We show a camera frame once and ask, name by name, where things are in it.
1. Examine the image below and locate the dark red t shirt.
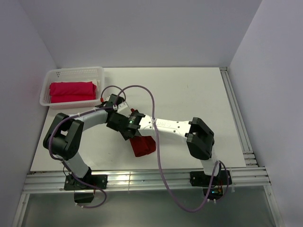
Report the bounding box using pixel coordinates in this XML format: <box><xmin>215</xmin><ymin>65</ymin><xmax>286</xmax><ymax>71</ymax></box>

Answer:
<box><xmin>130</xmin><ymin>129</ymin><xmax>156</xmax><ymax>157</ymax></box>

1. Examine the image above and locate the white perforated plastic basket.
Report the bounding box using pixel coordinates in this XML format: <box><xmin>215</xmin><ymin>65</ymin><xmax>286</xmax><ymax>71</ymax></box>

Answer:
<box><xmin>40</xmin><ymin>67</ymin><xmax>105</xmax><ymax>109</ymax></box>

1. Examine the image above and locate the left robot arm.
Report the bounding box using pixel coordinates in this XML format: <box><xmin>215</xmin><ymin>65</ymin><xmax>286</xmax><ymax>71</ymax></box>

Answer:
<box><xmin>43</xmin><ymin>94</ymin><xmax>126</xmax><ymax>189</ymax></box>

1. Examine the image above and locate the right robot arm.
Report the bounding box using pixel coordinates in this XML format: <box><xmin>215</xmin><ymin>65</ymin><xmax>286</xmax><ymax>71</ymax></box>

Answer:
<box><xmin>118</xmin><ymin>111</ymin><xmax>222</xmax><ymax>184</ymax></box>

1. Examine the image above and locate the white folded cloth in basket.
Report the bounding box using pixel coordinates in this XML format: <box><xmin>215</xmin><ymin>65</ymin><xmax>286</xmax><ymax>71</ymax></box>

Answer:
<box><xmin>91</xmin><ymin>79</ymin><xmax>102</xmax><ymax>92</ymax></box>

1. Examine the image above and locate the pink rolled t shirt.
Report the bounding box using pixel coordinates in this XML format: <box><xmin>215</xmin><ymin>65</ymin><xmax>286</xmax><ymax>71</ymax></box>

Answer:
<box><xmin>49</xmin><ymin>81</ymin><xmax>96</xmax><ymax>103</ymax></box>

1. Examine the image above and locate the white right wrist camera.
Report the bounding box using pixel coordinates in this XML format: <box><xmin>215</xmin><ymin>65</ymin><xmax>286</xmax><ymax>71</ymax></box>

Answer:
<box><xmin>113</xmin><ymin>102</ymin><xmax>132</xmax><ymax>117</ymax></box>

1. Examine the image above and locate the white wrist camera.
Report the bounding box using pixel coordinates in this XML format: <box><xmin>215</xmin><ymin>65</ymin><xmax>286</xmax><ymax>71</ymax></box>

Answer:
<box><xmin>100</xmin><ymin>95</ymin><xmax>111</xmax><ymax>104</ymax></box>
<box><xmin>113</xmin><ymin>102</ymin><xmax>132</xmax><ymax>117</ymax></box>

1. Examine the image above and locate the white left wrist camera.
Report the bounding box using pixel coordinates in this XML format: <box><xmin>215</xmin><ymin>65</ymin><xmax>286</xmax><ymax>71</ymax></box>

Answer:
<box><xmin>100</xmin><ymin>95</ymin><xmax>111</xmax><ymax>104</ymax></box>

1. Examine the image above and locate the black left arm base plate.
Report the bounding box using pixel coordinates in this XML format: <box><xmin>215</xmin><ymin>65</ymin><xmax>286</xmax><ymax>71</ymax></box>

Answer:
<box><xmin>64</xmin><ymin>175</ymin><xmax>107</xmax><ymax>191</ymax></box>

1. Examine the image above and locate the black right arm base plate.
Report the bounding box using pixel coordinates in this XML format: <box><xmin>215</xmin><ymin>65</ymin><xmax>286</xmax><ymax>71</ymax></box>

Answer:
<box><xmin>190</xmin><ymin>170</ymin><xmax>232</xmax><ymax>187</ymax></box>

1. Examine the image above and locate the aluminium frame rail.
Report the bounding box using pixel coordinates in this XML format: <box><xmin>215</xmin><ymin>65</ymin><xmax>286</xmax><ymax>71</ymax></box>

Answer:
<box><xmin>12</xmin><ymin>67</ymin><xmax>285</xmax><ymax>227</ymax></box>

